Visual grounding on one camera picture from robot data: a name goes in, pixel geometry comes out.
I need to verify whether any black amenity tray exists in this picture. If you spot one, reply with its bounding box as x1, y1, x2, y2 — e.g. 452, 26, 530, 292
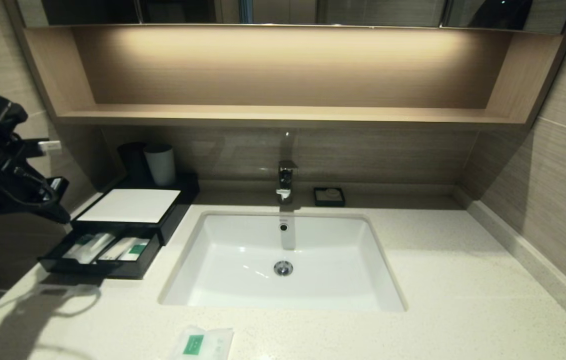
38, 227, 162, 280

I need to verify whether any grey plastic cup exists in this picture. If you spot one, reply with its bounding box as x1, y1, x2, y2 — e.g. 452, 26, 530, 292
143, 144, 176, 188

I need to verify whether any white rectangular board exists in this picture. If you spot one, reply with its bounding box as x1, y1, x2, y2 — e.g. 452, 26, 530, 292
77, 189, 182, 224

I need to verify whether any black amenity tray box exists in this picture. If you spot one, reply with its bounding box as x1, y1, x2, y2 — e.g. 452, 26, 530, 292
70, 172, 201, 247

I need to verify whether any slim packet green label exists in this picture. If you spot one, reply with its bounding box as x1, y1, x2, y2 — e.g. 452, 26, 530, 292
63, 233, 92, 260

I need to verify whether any black plastic cup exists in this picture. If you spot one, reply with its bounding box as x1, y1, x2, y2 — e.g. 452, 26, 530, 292
117, 142, 151, 184

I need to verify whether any plain white packet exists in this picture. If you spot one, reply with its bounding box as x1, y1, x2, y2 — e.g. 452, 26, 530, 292
101, 237, 136, 261

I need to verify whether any flat packet green label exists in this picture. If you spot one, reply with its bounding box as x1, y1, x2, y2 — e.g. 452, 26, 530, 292
120, 238, 151, 262

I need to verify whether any white ceramic sink basin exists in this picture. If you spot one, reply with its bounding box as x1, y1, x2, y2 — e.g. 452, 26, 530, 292
159, 211, 407, 313

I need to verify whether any small sachet green label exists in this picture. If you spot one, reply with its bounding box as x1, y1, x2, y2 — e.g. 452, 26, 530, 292
167, 325, 235, 360

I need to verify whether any chrome faucet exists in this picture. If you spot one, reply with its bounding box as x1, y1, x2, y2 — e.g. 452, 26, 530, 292
276, 160, 299, 206

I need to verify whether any black soap dish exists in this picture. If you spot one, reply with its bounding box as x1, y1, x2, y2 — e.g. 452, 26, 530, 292
313, 187, 346, 208

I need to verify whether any mirror cabinet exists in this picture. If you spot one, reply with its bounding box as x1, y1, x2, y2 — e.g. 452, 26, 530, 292
15, 0, 566, 35

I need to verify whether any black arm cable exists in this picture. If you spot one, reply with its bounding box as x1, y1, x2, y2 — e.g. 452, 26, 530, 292
10, 165, 61, 207

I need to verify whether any wooden wall shelf niche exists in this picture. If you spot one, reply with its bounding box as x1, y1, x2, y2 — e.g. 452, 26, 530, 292
5, 23, 566, 132

